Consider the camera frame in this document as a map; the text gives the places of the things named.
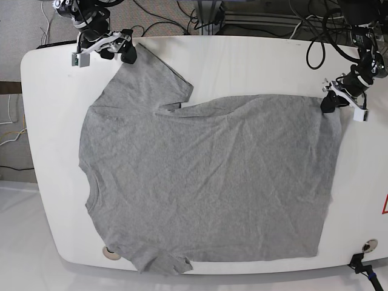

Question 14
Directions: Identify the table grommet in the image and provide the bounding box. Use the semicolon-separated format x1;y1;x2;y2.
102;246;121;261
362;239;378;253

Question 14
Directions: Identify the aluminium frame behind table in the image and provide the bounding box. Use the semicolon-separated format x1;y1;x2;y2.
193;0;334;34

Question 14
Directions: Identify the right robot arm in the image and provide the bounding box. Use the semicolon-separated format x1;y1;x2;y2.
53;0;137;67

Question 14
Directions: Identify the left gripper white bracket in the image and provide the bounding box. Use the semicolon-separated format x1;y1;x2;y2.
320;72;370;122

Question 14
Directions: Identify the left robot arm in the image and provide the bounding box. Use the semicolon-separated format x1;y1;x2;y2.
320;1;387;122

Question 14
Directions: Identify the right table grommet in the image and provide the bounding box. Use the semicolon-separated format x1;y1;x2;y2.
362;239;378;253

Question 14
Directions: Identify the red warning triangle sticker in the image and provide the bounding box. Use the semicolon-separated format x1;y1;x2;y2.
382;195;388;214

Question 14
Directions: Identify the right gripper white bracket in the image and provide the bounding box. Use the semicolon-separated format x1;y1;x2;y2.
72;29;137;67

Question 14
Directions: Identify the left table grommet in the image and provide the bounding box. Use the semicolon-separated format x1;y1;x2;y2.
102;246;121;261

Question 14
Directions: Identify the black clamp with cable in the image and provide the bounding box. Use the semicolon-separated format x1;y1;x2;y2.
348;253;384;291

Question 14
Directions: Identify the grey t-shirt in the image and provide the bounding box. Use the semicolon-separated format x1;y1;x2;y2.
79;44;342;275

